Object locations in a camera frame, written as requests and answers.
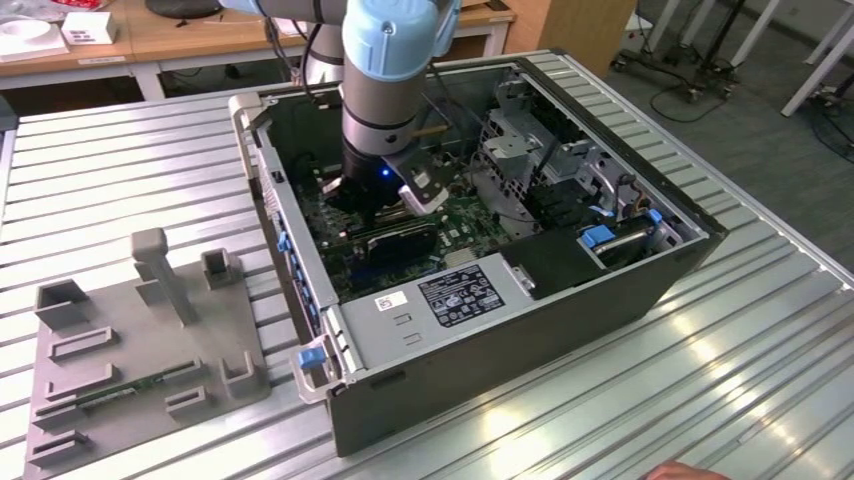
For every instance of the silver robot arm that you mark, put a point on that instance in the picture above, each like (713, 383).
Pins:
(376, 115)

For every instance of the blue slot clip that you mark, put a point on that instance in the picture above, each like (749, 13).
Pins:
(283, 242)

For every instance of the black graphics card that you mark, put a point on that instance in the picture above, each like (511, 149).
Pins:
(400, 248)

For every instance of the green motherboard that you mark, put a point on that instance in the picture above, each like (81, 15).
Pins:
(467, 222)

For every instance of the small silver heatsink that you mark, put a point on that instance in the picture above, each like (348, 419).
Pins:
(462, 257)

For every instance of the silver disk bay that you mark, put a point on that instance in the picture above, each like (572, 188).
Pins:
(510, 145)

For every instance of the silver power supply unit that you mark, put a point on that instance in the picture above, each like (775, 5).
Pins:
(394, 340)

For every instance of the black plastic shroud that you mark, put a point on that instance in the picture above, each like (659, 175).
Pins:
(547, 265)

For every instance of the pale blue teach pendant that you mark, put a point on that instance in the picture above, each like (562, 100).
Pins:
(454, 30)

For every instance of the blue case latch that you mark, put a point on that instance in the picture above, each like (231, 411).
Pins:
(310, 360)

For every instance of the wooden desk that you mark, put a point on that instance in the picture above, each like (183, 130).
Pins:
(27, 67)
(220, 30)

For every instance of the black and grey PC case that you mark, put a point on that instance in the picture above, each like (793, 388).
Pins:
(500, 380)

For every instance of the small blue clip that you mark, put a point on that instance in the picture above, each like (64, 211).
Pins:
(654, 217)

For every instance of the grey parts rack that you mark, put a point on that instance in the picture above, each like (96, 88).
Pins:
(167, 350)

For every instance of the black round object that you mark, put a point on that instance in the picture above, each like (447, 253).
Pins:
(183, 7)

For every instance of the wooden cabinet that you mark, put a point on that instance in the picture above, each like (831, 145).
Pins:
(587, 30)

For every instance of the white labelled box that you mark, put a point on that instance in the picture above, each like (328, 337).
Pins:
(89, 25)

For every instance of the green RAM stick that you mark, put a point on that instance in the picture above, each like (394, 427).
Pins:
(123, 391)

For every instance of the black rolling stand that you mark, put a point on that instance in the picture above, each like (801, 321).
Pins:
(709, 75)

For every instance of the red bag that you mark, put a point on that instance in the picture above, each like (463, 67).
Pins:
(80, 4)

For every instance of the white tray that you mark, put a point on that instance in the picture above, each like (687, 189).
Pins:
(27, 42)

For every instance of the white table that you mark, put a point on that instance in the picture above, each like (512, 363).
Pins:
(825, 70)

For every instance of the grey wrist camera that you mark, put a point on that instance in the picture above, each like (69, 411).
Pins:
(423, 195)

